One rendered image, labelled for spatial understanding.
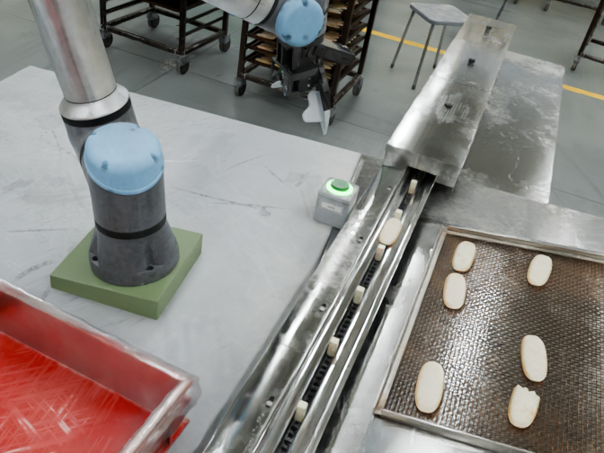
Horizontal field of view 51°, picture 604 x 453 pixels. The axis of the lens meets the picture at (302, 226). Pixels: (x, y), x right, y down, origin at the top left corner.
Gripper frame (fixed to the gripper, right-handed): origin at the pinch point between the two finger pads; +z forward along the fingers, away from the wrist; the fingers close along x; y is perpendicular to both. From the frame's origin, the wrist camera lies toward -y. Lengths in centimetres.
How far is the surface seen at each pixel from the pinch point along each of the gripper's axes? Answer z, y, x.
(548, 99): 40, -108, -12
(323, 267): 8.4, 15.7, 30.6
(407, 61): 164, -226, -195
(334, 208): 11.5, 3.1, 16.8
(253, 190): 16.7, 12.6, -0.6
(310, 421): 3, 36, 56
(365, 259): 11.3, 5.9, 31.2
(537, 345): 0, 0, 65
